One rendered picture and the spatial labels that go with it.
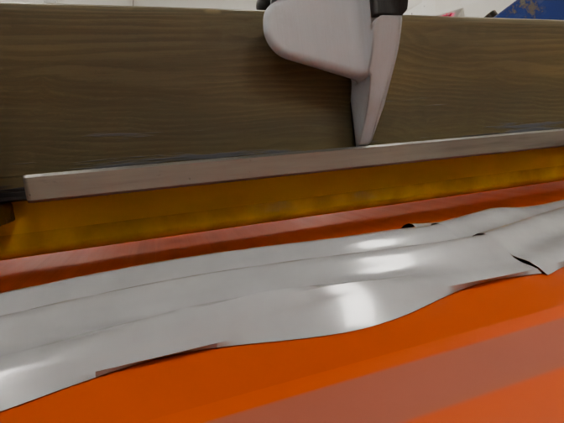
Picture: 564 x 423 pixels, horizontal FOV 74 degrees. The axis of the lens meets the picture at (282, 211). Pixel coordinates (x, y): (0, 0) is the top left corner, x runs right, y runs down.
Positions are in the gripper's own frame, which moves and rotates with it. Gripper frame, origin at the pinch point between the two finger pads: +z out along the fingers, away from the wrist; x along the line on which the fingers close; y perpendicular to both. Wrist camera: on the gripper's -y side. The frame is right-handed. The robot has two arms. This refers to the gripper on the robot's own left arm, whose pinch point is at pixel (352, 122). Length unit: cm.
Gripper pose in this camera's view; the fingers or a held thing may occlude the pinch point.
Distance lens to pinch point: 21.0
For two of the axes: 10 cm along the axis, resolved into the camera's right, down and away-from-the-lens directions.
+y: -9.5, 1.3, -2.9
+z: 0.9, 9.8, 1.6
